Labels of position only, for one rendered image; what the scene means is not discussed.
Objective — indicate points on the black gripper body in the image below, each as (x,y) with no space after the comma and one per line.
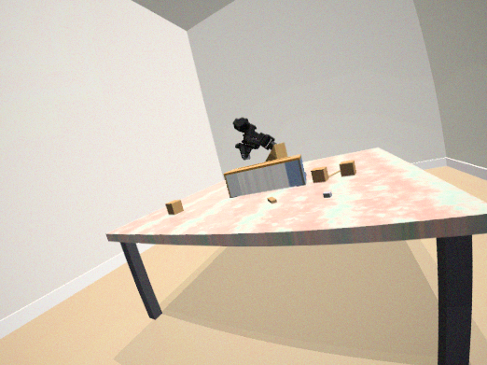
(248,139)

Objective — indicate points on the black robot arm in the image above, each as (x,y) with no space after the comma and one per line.
(243,125)

